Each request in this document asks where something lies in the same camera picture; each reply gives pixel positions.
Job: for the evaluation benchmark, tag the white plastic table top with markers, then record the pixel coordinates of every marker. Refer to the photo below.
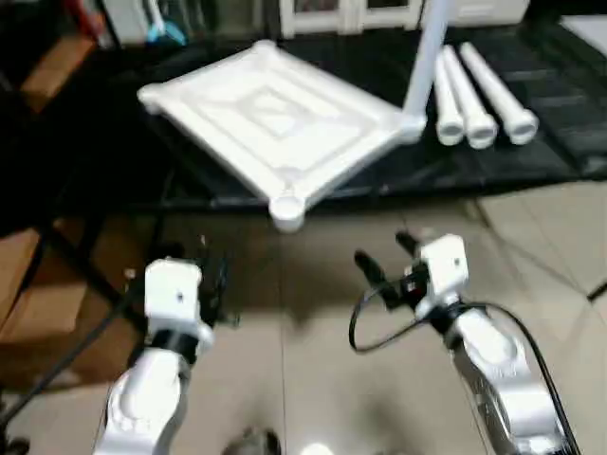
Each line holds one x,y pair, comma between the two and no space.
275,123

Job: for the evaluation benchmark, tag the white plastic table leg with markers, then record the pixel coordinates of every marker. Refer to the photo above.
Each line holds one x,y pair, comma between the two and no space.
471,104
503,95
425,66
446,104

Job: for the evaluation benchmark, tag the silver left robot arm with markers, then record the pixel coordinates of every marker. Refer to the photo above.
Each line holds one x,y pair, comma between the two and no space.
152,398

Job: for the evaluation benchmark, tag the black left robot foot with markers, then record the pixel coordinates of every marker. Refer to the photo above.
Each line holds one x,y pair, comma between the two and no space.
251,442

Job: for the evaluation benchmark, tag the brown cardboard box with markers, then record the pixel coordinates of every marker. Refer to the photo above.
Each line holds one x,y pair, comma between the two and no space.
43,303

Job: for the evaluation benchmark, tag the black work mat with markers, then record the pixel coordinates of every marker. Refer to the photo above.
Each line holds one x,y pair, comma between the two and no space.
560,104

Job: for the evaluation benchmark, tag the white drawer cabinet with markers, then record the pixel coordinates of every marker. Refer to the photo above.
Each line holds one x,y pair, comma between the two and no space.
351,14
488,9

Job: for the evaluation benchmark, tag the light blue hanger hook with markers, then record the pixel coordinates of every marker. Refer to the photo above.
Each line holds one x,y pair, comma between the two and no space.
161,24

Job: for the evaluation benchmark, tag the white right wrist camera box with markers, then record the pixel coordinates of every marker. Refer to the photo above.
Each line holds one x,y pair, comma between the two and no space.
444,275

